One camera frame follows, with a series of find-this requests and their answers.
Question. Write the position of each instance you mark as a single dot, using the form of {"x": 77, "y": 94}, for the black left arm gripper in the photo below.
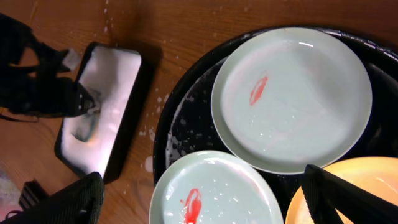
{"x": 29, "y": 76}

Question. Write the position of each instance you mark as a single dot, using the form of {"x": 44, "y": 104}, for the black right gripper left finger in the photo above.
{"x": 80, "y": 202}

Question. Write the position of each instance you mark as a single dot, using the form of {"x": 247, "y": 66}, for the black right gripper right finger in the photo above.
{"x": 327, "y": 196}

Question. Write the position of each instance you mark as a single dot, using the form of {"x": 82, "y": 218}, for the yellow plate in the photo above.
{"x": 376, "y": 175}

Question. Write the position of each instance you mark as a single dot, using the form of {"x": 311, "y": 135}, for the pale green plate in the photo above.
{"x": 291, "y": 97}
{"x": 213, "y": 187}

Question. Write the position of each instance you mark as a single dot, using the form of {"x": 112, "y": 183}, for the yellow blue sponge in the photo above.
{"x": 83, "y": 127}

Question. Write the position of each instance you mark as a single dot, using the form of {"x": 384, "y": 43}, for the black rectangular foam tray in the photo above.
{"x": 120, "y": 80}

